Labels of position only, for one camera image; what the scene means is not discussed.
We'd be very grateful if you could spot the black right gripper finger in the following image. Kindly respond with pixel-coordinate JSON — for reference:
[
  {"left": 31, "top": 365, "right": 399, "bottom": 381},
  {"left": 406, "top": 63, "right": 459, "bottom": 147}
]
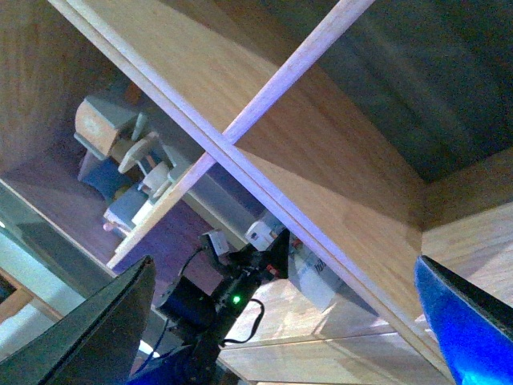
[{"left": 414, "top": 255, "right": 512, "bottom": 384}]

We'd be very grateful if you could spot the wooden bookshelf unit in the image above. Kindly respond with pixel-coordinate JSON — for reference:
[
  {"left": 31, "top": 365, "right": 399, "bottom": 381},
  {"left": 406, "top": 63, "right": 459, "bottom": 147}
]
[{"left": 1, "top": 1, "right": 512, "bottom": 384}]

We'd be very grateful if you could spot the low wooden compartment shelf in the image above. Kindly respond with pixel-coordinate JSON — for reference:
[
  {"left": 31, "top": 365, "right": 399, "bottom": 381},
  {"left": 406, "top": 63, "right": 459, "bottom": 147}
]
[{"left": 1, "top": 269, "right": 63, "bottom": 323}]

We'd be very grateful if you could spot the wooden toy figure set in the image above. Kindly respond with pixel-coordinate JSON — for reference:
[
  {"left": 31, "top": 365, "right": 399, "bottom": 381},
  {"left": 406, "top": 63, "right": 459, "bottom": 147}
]
[{"left": 74, "top": 92, "right": 201, "bottom": 237}]

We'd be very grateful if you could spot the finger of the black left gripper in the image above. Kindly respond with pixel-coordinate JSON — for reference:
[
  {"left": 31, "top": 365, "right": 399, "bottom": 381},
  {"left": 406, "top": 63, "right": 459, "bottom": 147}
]
[{"left": 1, "top": 256, "right": 156, "bottom": 384}]

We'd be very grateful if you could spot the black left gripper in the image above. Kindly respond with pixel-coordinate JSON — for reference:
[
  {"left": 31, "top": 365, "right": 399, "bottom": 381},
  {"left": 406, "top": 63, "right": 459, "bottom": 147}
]
[{"left": 156, "top": 229, "right": 290, "bottom": 353}]

